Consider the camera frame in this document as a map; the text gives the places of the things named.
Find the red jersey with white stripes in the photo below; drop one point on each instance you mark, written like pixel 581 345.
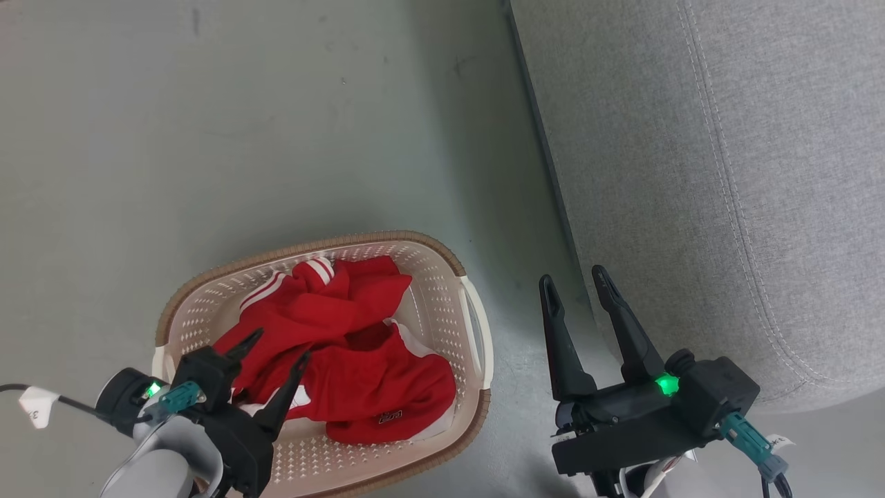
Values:
pixel 332 304

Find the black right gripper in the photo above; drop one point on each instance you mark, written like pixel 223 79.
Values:
pixel 622 429

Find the grey fabric sofa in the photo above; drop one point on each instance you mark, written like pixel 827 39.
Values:
pixel 726 173

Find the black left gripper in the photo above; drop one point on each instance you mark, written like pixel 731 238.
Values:
pixel 242 456

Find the red garment with white lining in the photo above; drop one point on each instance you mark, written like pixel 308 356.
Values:
pixel 387 387

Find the beige perforated laundry basket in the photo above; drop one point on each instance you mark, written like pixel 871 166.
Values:
pixel 442 304

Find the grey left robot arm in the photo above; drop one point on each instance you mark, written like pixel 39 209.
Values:
pixel 159 463

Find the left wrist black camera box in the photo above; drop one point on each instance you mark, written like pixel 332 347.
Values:
pixel 207 370

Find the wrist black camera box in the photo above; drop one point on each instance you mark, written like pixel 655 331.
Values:
pixel 207 370
pixel 719 394

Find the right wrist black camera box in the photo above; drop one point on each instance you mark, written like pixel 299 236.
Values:
pixel 719 394

